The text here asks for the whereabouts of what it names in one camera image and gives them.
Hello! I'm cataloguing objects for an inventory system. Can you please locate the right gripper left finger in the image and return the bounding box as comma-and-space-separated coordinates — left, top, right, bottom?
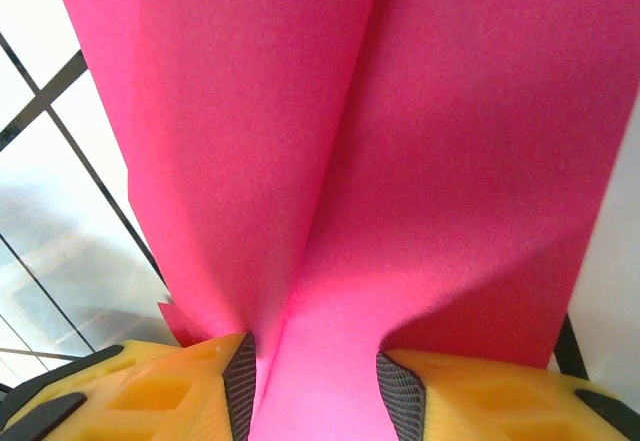
0, 330, 259, 441

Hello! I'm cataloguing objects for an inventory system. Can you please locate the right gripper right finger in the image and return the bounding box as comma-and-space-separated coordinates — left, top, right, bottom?
374, 348, 640, 441

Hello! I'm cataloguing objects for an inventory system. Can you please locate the pink paper sheet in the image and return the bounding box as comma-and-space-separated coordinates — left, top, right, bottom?
47, 0, 640, 441

